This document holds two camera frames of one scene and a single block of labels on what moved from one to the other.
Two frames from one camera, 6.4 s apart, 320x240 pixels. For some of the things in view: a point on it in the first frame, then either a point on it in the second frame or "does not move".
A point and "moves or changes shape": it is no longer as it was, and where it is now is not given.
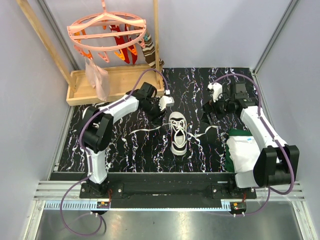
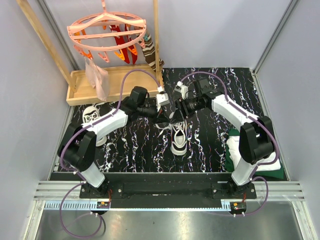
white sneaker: [87, 112] does not move
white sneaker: [178, 142] does not move
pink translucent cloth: [98, 77] does not move
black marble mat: [180, 141] does not move
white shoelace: [179, 131] moves or changes shape
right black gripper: [212, 107] -> [183, 112]
